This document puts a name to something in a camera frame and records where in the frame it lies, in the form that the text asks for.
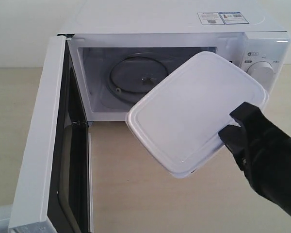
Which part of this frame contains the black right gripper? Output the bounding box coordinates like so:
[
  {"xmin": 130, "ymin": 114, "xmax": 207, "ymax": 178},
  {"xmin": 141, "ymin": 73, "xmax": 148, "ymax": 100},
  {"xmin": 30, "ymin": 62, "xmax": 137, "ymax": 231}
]
[{"xmin": 218, "ymin": 102, "xmax": 291, "ymax": 217}]

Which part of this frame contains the white lidded plastic container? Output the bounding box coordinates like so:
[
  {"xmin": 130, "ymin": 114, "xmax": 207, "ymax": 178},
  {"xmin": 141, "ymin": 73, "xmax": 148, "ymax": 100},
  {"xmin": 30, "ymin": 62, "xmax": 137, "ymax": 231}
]
[{"xmin": 126, "ymin": 51, "xmax": 269, "ymax": 179}]

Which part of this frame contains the warning label sticker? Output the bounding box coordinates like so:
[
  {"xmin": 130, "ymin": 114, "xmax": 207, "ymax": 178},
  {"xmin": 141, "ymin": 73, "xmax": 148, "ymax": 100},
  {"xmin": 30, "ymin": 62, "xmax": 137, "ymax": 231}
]
[{"xmin": 197, "ymin": 12, "xmax": 249, "ymax": 25}]

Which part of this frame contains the upper white control knob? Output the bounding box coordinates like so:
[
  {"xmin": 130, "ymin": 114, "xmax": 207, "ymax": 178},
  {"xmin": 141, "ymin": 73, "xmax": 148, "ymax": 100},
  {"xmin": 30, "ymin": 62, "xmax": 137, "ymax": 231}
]
[{"xmin": 247, "ymin": 61, "xmax": 275, "ymax": 85}]

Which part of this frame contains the white microwave door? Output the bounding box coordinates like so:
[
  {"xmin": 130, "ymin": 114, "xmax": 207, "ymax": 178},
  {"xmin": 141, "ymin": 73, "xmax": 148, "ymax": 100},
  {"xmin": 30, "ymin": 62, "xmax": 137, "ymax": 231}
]
[{"xmin": 8, "ymin": 34, "xmax": 94, "ymax": 233}]

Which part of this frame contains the glass microwave turntable plate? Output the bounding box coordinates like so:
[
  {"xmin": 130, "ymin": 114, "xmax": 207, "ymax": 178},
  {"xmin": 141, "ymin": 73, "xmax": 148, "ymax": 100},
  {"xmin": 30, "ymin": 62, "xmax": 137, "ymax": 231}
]
[{"xmin": 106, "ymin": 52, "xmax": 170, "ymax": 105}]

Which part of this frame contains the white Midea microwave oven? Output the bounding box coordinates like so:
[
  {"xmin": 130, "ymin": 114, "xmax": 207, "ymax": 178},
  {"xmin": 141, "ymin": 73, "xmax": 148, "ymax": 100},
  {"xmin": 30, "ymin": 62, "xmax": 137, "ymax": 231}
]
[{"xmin": 59, "ymin": 0, "xmax": 291, "ymax": 122}]

